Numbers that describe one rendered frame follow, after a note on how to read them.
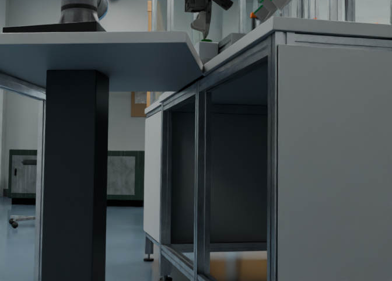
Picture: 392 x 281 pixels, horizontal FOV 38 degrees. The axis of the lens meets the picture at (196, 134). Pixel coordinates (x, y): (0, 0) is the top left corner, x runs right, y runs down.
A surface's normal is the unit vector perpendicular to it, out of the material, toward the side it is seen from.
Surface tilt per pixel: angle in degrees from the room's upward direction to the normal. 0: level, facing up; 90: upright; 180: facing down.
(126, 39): 90
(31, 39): 90
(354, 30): 90
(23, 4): 90
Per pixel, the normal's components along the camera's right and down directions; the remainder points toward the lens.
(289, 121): 0.22, -0.05
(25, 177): -0.10, -0.06
